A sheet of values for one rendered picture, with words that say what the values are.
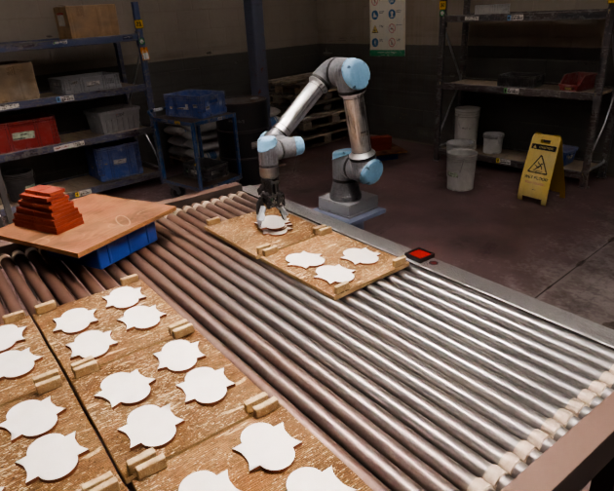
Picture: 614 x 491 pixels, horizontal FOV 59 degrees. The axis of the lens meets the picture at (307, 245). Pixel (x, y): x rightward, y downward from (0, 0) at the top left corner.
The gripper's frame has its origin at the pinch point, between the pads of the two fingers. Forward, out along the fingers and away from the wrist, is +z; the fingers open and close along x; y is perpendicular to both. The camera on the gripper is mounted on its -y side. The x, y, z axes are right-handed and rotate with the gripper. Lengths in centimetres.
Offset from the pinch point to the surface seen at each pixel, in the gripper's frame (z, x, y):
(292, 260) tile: 2.2, -6.2, 32.9
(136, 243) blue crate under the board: 1, -52, -13
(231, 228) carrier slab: 3.1, -13.9, -10.9
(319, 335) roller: 5, -19, 76
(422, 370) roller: 5, -3, 103
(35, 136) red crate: 22, -83, -392
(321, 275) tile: 2.2, -3.0, 48.3
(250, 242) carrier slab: 3.1, -12.2, 7.1
